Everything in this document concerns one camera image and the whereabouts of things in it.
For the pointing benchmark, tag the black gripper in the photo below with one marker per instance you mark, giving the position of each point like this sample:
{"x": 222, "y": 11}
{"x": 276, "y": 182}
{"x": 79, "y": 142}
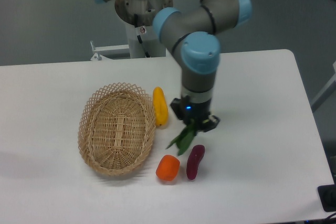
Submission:
{"x": 187, "y": 111}

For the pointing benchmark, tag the green bok choy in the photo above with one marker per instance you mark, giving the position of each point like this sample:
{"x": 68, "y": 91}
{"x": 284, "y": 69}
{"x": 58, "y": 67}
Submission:
{"x": 185, "y": 138}

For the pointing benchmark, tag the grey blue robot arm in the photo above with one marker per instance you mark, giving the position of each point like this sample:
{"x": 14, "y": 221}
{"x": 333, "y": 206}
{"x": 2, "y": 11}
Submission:
{"x": 155, "y": 27}

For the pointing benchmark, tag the woven wicker basket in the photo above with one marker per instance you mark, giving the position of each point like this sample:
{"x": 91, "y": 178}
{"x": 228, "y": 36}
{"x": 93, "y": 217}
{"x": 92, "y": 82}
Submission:
{"x": 117, "y": 129}

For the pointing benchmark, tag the yellow pepper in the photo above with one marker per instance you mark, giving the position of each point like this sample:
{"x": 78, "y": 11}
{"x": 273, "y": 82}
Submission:
{"x": 160, "y": 107}

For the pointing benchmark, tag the purple eggplant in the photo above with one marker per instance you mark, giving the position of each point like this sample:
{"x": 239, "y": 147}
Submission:
{"x": 193, "y": 162}

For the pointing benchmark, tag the orange pepper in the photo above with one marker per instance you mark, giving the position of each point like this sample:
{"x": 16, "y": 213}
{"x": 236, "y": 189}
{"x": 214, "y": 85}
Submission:
{"x": 168, "y": 168}

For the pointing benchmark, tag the white table leg right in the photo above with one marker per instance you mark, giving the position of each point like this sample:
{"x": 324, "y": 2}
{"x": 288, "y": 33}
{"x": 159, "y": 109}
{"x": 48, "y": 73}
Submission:
{"x": 324, "y": 92}

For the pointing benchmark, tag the black device at table edge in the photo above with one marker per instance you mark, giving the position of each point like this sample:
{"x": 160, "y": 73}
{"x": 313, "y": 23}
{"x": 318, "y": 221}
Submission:
{"x": 327, "y": 197}

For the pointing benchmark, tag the white frame bracket left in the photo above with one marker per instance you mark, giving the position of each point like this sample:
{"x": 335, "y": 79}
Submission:
{"x": 109, "y": 52}

